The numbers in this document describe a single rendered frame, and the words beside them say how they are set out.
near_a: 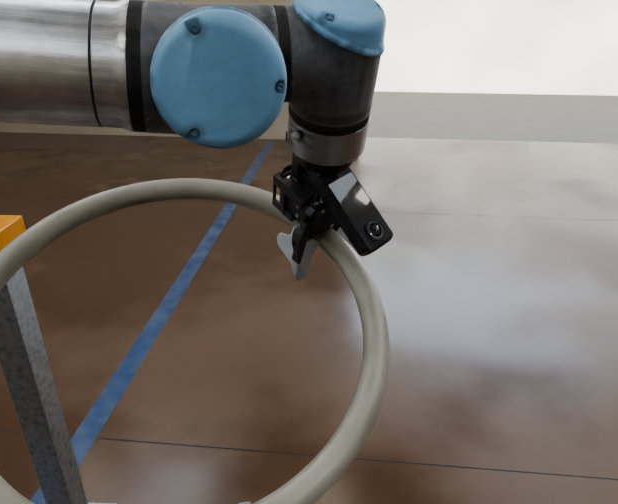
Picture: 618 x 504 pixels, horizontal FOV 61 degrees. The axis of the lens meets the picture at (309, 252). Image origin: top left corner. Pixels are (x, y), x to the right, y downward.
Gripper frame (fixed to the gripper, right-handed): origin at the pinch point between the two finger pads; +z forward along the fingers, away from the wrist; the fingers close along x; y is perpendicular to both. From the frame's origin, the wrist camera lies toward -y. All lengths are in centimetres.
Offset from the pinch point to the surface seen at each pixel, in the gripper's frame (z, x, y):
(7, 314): 54, 38, 65
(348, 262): -7.4, 1.5, -5.9
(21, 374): 71, 42, 60
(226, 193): -6.9, 6.2, 14.0
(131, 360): 169, 4, 106
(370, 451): 140, -42, -1
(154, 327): 178, -15, 122
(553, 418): 140, -111, -39
